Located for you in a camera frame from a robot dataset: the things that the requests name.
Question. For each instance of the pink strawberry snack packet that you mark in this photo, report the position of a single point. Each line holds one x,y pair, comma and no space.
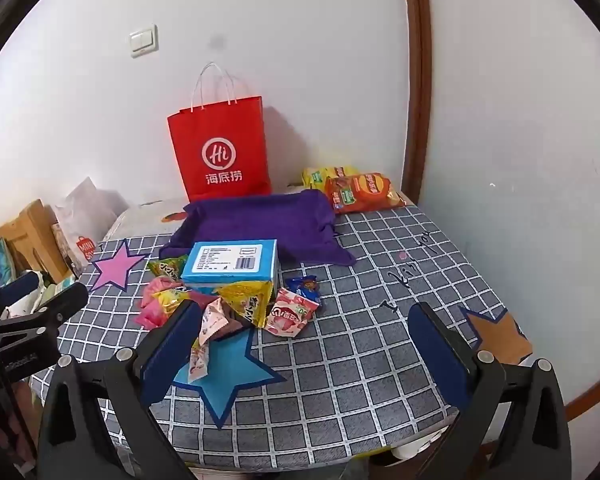
287,315

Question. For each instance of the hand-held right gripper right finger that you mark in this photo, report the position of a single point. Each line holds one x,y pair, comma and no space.
440,355

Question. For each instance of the green yellow snack packet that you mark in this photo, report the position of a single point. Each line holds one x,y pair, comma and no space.
165,266

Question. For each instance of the brown wooden door frame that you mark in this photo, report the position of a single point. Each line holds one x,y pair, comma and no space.
416,85

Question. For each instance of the colourful clothes pile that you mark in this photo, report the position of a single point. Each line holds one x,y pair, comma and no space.
2,260

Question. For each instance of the white bag with red logo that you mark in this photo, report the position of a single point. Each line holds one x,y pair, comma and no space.
77,255

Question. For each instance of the white light switch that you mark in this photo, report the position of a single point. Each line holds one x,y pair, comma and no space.
143,40

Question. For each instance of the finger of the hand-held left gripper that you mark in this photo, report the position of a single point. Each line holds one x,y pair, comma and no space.
62,302
22,285

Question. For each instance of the light wooden furniture frame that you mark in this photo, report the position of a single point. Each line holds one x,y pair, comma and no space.
35,230

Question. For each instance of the yellow triangular snack packet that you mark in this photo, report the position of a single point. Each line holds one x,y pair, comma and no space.
245,297

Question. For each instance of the orange chips bag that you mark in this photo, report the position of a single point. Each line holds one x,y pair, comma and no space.
365,192

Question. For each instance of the yellow chips bag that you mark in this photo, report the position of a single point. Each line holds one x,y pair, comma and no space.
315,176

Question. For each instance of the blue cardboard box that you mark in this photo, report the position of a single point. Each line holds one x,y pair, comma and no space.
230,276

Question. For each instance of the white plastic bag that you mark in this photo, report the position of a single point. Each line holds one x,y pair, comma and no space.
87,205

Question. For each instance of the brown wooden baseboard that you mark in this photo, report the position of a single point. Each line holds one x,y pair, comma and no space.
595,395

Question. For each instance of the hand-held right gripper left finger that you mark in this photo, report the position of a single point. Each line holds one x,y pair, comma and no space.
167,355

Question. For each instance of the purple fabric basket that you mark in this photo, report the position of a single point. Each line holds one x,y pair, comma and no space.
260,220

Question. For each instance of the grey checked tablecloth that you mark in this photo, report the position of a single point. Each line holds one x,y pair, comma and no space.
355,360

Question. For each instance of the pink white snack packet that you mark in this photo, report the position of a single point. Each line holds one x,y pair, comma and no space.
212,322
199,362

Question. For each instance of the dark brown snack packet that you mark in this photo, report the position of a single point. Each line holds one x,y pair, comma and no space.
232,329

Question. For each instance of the small blue snack packet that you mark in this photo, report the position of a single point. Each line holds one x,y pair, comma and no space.
305,287

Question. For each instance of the red paper bag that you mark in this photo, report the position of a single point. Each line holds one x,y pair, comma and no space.
220,125

